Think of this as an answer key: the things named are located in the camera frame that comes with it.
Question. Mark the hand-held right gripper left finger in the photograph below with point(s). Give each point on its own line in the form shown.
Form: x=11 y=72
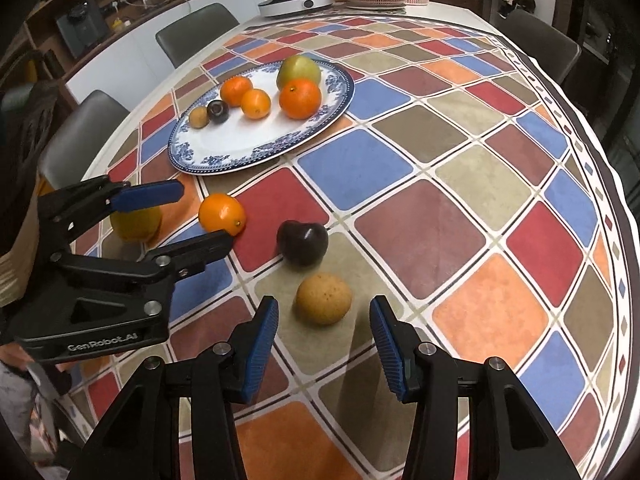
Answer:
x=260 y=355

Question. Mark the green apple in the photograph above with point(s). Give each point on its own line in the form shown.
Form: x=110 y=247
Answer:
x=298 y=70

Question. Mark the person's clothing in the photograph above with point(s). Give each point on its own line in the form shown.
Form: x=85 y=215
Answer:
x=20 y=400

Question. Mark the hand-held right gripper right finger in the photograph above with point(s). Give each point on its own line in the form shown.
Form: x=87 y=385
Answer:
x=395 y=355

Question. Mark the small orange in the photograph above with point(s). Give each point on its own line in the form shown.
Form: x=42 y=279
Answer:
x=236 y=91

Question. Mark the black countertop appliance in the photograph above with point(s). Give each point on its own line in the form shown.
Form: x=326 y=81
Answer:
x=80 y=29

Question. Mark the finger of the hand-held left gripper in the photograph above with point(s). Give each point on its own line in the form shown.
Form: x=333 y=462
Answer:
x=145 y=196
x=200 y=250

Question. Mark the dark purple plum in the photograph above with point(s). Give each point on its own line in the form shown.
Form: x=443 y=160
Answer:
x=218 y=111
x=302 y=243

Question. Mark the white lower cabinet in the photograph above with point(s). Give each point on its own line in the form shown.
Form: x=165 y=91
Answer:
x=120 y=55

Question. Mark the colourful checkered tablecloth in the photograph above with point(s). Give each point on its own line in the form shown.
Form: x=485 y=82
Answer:
x=450 y=185

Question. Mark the round brown fruit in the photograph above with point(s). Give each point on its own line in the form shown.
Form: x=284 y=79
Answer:
x=323 y=299

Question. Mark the white induction cooker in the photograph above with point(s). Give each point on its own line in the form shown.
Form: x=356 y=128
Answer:
x=295 y=5

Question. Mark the blue rimmed white plate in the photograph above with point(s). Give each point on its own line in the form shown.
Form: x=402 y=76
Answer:
x=265 y=140

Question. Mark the large orange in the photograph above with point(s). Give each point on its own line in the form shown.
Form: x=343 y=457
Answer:
x=222 y=214

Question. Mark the yellow pear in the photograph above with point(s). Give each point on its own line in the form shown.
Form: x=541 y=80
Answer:
x=135 y=222

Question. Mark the small brown fruit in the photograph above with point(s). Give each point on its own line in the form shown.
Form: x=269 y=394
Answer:
x=198 y=117

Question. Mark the grey dining chair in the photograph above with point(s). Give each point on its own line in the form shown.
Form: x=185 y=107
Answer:
x=542 y=47
x=197 y=32
x=82 y=130

